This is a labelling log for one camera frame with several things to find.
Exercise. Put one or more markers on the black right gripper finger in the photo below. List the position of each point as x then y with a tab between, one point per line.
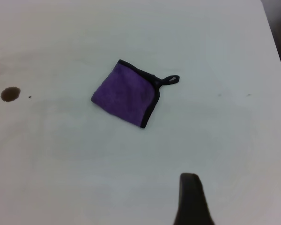
192	201

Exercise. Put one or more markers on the purple cloth with black trim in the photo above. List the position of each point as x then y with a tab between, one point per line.
126	93

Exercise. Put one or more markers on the brown coffee spill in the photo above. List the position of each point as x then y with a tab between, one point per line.
10	94

